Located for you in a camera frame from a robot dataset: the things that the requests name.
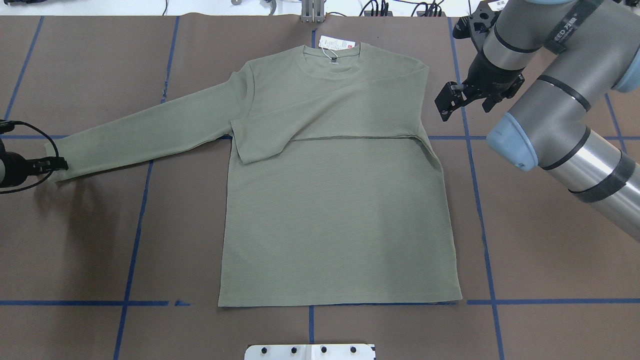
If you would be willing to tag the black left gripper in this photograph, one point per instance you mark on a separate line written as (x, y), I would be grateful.
(11, 167)

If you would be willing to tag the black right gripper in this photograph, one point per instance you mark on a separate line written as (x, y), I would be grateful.
(489, 72)

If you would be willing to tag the olive green long-sleeve shirt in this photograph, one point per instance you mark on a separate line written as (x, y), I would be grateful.
(334, 193)

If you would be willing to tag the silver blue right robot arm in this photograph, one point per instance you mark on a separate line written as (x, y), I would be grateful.
(596, 48)

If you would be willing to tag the white shirt hang tag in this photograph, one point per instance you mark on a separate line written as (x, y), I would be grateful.
(335, 44)

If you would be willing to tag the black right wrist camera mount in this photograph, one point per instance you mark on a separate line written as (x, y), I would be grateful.
(477, 25)

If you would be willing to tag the aluminium frame post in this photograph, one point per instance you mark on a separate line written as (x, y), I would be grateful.
(313, 11)

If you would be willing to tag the white central pedestal column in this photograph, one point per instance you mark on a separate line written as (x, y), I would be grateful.
(323, 351)

